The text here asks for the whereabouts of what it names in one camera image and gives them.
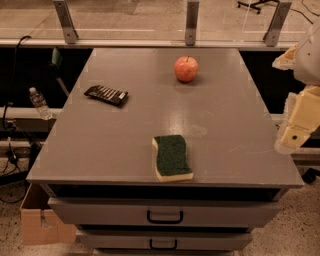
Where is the grey lower drawer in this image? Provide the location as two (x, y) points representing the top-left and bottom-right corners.
(77, 230), (252, 251)

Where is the black cable on left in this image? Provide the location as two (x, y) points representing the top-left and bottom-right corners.
(0, 34), (33, 204)

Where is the metal bracket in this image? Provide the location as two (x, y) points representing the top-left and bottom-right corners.
(185, 0), (200, 46)
(263, 0), (292, 47)
(53, 0), (78, 44)

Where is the brown cardboard box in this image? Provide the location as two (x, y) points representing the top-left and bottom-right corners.
(19, 183), (78, 247)

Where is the black rxbar chocolate bar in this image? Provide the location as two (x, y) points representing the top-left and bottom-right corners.
(84, 85), (128, 106)

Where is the middle metal bracket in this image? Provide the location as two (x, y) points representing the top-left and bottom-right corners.
(185, 0), (200, 46)

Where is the black chair base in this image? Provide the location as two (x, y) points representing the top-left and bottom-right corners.
(237, 0), (279, 14)

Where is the green and yellow sponge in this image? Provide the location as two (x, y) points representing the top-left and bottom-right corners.
(152, 135), (193, 182)

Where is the left metal bracket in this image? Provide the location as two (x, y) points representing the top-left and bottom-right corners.
(53, 0), (78, 44)

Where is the black lower drawer handle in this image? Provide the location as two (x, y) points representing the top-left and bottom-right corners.
(149, 239), (178, 250)

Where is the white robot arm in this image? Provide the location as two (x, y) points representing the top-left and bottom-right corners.
(272, 20), (320, 154)

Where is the red apple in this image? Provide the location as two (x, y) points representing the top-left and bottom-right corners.
(174, 56), (199, 83)

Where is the black upper drawer handle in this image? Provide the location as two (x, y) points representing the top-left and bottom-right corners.
(146, 210), (184, 225)

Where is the clear plastic water bottle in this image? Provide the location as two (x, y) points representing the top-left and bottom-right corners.
(29, 87), (52, 120)

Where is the right metal bracket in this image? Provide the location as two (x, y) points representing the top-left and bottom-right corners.
(263, 0), (292, 47)

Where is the green handled tool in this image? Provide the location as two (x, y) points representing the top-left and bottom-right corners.
(49, 48), (69, 97)

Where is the black drawer handle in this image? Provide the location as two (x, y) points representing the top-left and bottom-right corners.
(149, 239), (178, 250)
(146, 210), (184, 225)

